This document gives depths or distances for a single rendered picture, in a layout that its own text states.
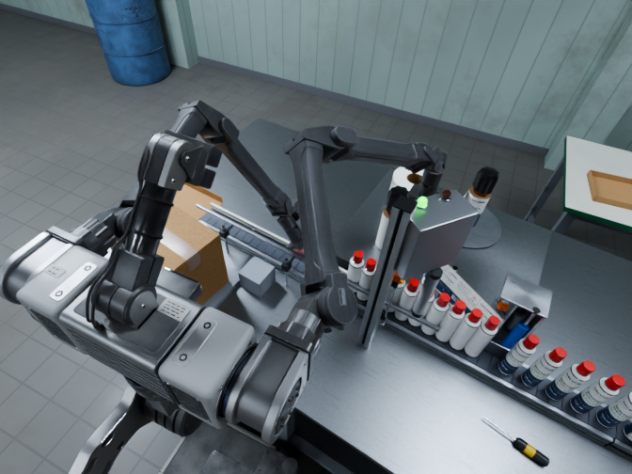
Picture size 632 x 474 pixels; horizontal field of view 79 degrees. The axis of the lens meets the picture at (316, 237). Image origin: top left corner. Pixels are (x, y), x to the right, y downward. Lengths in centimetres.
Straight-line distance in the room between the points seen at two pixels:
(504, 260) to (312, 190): 115
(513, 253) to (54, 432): 231
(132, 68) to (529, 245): 418
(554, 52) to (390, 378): 318
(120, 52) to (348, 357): 410
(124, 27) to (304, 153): 400
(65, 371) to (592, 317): 254
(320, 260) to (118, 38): 422
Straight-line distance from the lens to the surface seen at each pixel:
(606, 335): 183
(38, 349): 273
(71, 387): 252
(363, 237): 165
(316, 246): 75
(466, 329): 133
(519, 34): 391
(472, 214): 97
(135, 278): 63
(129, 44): 477
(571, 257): 203
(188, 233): 136
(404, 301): 134
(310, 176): 81
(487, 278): 168
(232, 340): 63
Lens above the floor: 208
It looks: 47 degrees down
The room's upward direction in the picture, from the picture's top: 4 degrees clockwise
